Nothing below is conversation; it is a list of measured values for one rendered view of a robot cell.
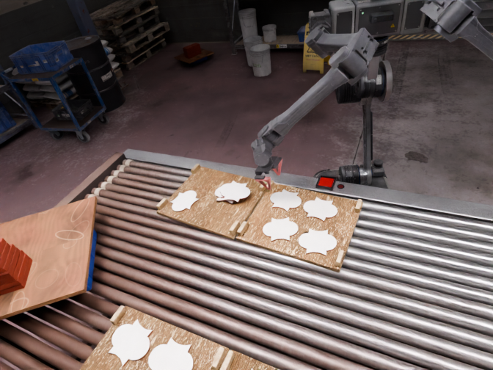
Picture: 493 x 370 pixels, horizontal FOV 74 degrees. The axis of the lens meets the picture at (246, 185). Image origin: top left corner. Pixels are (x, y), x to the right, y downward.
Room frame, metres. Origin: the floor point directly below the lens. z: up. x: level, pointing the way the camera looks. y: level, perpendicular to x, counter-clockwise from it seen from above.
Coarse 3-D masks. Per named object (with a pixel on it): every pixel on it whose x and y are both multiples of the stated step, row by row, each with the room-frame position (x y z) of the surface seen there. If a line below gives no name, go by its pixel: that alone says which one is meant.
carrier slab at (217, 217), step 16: (192, 176) 1.31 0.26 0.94; (208, 176) 1.28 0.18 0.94; (224, 176) 1.25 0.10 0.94; (240, 176) 1.23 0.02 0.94; (176, 192) 1.21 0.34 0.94; (208, 192) 1.16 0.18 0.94; (256, 192) 1.09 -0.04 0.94; (192, 208) 1.07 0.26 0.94; (208, 208) 1.05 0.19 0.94; (224, 208) 1.03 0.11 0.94; (240, 208) 1.01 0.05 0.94; (192, 224) 0.98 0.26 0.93; (208, 224) 0.96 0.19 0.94; (224, 224) 0.94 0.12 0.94; (240, 224) 0.92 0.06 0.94
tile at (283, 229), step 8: (272, 224) 0.88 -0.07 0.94; (280, 224) 0.87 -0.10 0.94; (288, 224) 0.86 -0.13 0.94; (264, 232) 0.85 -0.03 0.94; (272, 232) 0.84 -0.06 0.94; (280, 232) 0.83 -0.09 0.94; (288, 232) 0.82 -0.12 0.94; (296, 232) 0.82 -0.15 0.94; (272, 240) 0.80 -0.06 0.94; (288, 240) 0.79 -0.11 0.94
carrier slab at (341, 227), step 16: (272, 192) 1.07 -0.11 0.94; (304, 192) 1.03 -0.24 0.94; (256, 208) 0.99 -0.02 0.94; (272, 208) 0.97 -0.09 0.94; (352, 208) 0.88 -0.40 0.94; (256, 224) 0.90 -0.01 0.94; (304, 224) 0.85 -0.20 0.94; (320, 224) 0.84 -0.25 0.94; (336, 224) 0.82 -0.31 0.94; (352, 224) 0.80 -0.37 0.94; (240, 240) 0.85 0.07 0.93; (256, 240) 0.82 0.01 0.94; (336, 240) 0.75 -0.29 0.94; (288, 256) 0.73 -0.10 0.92; (304, 256) 0.70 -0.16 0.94; (320, 256) 0.69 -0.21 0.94; (336, 256) 0.68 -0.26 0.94
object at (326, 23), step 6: (312, 18) 1.49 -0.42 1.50; (318, 18) 1.49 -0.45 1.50; (324, 18) 1.48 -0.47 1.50; (330, 18) 1.48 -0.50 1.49; (312, 24) 1.49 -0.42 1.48; (318, 24) 1.46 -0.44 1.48; (324, 24) 1.45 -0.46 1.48; (330, 24) 1.48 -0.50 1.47; (312, 30) 1.46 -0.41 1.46; (330, 30) 1.45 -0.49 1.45
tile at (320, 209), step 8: (312, 200) 0.96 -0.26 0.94; (320, 200) 0.95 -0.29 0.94; (304, 208) 0.93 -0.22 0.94; (312, 208) 0.92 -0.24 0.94; (320, 208) 0.91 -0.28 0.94; (328, 208) 0.90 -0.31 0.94; (336, 208) 0.89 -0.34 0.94; (312, 216) 0.88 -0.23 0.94; (320, 216) 0.87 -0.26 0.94; (328, 216) 0.86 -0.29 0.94
